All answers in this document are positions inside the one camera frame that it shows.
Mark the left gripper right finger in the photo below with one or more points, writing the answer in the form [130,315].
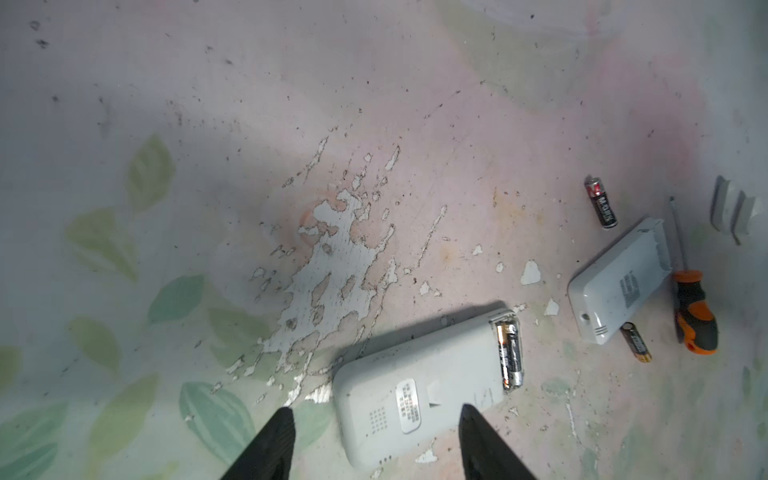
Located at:
[485,455]

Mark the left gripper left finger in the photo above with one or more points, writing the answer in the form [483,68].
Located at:
[269,455]

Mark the grey buttoned remote control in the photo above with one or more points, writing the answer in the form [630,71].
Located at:
[392,402]

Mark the black silver AAA battery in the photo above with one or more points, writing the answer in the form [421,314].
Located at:
[510,353]

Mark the black gold AAA battery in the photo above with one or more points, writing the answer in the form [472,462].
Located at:
[635,342]

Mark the white air conditioner remote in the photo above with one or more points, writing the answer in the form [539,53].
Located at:
[608,292]

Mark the orange black screwdriver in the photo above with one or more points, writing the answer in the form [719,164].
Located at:
[695,324]

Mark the black red AAA battery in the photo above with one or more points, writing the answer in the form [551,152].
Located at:
[599,200]

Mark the grey remote battery cover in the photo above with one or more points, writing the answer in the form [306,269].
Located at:
[723,204]

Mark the white battery cover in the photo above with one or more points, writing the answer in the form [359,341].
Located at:
[747,208]

